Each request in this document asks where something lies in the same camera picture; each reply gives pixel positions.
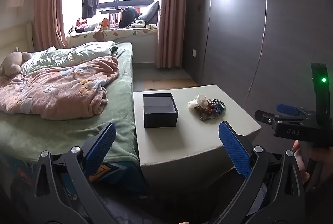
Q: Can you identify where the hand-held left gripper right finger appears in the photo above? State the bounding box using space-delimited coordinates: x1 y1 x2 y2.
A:
211 121 306 224

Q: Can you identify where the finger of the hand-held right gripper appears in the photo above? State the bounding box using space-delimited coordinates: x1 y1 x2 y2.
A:
254 110 316 126
276 103 313 118

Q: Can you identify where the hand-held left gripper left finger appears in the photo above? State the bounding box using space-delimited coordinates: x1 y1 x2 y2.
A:
29 122 120 224

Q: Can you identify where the pile of beaded jewelry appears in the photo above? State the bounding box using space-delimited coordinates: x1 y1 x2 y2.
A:
188 94 226 122

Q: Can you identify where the black box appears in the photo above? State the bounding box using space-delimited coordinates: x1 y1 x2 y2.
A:
143 93 179 129

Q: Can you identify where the person's right hand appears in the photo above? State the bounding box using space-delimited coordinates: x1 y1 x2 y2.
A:
292 141 311 185

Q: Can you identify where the white bedside table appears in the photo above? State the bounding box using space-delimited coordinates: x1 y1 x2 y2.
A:
133 84 262 189

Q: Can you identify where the bed with green sheet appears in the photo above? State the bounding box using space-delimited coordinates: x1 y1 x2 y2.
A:
0 42 146 194

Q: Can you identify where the pink fleece blanket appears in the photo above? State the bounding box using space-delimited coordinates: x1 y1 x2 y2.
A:
0 56 120 120

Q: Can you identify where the dark grey wardrobe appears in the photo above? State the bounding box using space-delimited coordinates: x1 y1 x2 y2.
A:
182 0 333 141

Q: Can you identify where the light green pillow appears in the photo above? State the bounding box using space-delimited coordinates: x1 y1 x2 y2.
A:
19 41 119 75

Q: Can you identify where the pile of clothes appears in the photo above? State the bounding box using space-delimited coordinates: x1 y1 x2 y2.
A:
68 17 101 34

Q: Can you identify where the beige plush toy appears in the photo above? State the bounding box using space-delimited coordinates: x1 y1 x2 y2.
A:
0 47 32 76

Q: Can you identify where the small white folding table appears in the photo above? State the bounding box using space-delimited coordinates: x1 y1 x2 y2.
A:
100 8 123 30

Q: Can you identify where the black bag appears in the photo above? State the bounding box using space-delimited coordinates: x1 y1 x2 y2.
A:
118 6 141 29

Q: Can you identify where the grey pillow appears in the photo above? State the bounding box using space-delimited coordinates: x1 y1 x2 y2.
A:
137 1 160 26

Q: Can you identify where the pink curtain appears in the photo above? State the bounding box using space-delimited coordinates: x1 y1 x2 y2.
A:
33 0 71 51
157 0 188 69

